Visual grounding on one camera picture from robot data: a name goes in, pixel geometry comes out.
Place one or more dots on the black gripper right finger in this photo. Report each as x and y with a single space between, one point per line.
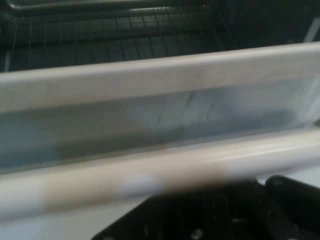
300 205

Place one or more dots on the white glass oven door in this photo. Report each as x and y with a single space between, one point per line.
150 120

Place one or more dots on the white toaster oven body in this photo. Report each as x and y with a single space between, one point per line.
250 20

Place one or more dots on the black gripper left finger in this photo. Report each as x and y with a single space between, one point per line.
200 215

